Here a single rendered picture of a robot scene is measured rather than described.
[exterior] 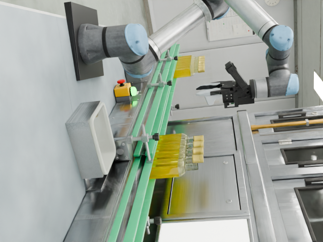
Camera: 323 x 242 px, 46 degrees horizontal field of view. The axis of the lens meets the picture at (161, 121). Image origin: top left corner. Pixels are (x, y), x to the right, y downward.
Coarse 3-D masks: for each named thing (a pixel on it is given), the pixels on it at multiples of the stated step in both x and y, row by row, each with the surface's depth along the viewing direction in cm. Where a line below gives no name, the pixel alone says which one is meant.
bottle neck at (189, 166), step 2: (186, 164) 149; (188, 164) 149; (190, 164) 149; (192, 164) 148; (194, 164) 148; (196, 164) 148; (186, 166) 148; (188, 166) 148; (190, 166) 148; (192, 166) 148; (194, 166) 148; (196, 166) 148; (198, 166) 150; (186, 168) 148; (188, 168) 148; (190, 168) 148; (192, 168) 148; (194, 168) 148; (196, 168) 148; (198, 168) 150; (186, 170) 149
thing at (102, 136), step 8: (104, 104) 137; (96, 112) 128; (104, 112) 138; (96, 120) 140; (104, 120) 140; (96, 128) 141; (104, 128) 141; (96, 136) 125; (104, 136) 143; (112, 136) 143; (96, 144) 126; (104, 144) 144; (112, 144) 144; (104, 152) 145; (112, 152) 144; (104, 160) 140; (112, 160) 140; (104, 168) 130
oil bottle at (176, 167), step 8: (160, 160) 152; (168, 160) 151; (176, 160) 150; (152, 168) 149; (160, 168) 148; (168, 168) 148; (176, 168) 147; (184, 168) 148; (152, 176) 150; (160, 176) 150; (168, 176) 149; (176, 176) 149
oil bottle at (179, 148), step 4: (156, 148) 162; (160, 148) 161; (164, 148) 161; (168, 148) 160; (172, 148) 159; (176, 148) 159; (180, 148) 158; (184, 148) 159; (156, 152) 159; (160, 152) 159; (164, 152) 158; (168, 152) 158; (184, 152) 158
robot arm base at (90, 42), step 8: (88, 24) 140; (80, 32) 137; (88, 32) 137; (96, 32) 138; (104, 32) 137; (80, 40) 137; (88, 40) 137; (96, 40) 137; (104, 40) 137; (80, 48) 137; (88, 48) 137; (96, 48) 138; (104, 48) 138; (88, 56) 140; (96, 56) 140; (104, 56) 141
